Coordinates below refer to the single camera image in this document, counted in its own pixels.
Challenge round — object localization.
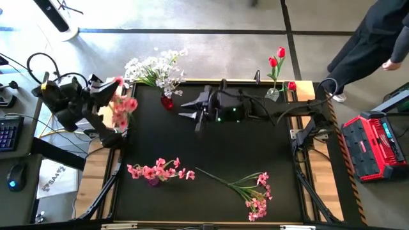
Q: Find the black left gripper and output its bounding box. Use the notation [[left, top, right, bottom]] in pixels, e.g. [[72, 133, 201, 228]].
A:
[[68, 73, 121, 112]]

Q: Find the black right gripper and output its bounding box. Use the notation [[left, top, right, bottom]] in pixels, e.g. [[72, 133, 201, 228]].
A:
[[178, 84, 252, 134]]

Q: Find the red glass vase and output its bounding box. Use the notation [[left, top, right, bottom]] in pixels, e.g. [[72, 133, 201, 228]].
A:
[[160, 95, 175, 112]]

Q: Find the pink artificial flower bunch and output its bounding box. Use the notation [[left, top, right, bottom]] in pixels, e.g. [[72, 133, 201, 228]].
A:
[[195, 167, 274, 223], [127, 157, 196, 181], [110, 75, 139, 132]]

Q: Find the red artificial tulip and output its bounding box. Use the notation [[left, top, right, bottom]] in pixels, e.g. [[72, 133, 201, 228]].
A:
[[280, 80, 298, 94], [273, 46, 287, 92], [266, 56, 279, 92]]

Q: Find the clear glass vase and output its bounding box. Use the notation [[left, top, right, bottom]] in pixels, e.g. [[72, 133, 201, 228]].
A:
[[264, 88, 281, 102]]

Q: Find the black table mat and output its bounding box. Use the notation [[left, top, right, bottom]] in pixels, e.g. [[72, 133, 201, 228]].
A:
[[114, 82, 304, 224]]

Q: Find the white-based floor stand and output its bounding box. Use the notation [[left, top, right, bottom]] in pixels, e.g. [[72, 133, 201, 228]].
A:
[[33, 0, 80, 42]]

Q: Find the grey desk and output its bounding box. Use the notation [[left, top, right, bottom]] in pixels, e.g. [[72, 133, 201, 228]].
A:
[[0, 72, 50, 226]]

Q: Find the black tripod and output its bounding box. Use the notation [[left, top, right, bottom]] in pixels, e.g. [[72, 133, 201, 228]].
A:
[[56, 0, 84, 15]]

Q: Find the black desk microphone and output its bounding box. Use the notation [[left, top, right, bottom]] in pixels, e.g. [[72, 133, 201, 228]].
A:
[[0, 80, 19, 90]]

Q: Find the black desk stand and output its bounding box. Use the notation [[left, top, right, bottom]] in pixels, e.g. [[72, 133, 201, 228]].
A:
[[0, 95, 17, 109]]

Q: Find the black computer keyboard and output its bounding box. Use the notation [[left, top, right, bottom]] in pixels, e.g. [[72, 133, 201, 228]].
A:
[[0, 116, 25, 153]]

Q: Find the white printed paper sheet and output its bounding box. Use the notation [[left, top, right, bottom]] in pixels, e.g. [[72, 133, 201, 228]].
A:
[[36, 159, 79, 199]]

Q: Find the black computer mouse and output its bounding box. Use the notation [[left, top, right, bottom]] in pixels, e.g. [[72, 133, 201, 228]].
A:
[[6, 162, 26, 192]]

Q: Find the black hazard-striped floor mat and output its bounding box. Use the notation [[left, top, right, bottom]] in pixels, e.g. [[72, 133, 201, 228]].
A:
[[312, 82, 367, 225]]

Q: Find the person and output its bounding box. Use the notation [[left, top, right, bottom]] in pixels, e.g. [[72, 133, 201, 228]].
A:
[[326, 0, 409, 104]]

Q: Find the red and black tool case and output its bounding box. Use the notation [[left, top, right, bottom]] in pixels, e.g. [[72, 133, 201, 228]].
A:
[[340, 110, 408, 183]]

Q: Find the grey metal cart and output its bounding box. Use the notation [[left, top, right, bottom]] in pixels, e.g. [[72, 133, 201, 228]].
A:
[[372, 81, 409, 112]]

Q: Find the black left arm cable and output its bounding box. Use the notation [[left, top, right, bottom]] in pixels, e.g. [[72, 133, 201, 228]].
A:
[[26, 52, 61, 84]]

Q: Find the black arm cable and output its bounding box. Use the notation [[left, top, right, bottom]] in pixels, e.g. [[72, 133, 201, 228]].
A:
[[26, 52, 61, 84], [276, 77, 339, 125]]

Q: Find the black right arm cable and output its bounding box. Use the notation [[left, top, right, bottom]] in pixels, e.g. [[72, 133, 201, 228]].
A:
[[276, 77, 339, 125]]

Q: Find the white metal bracket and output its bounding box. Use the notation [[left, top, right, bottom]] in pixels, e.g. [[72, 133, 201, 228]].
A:
[[280, 224, 317, 230], [101, 223, 138, 230]]

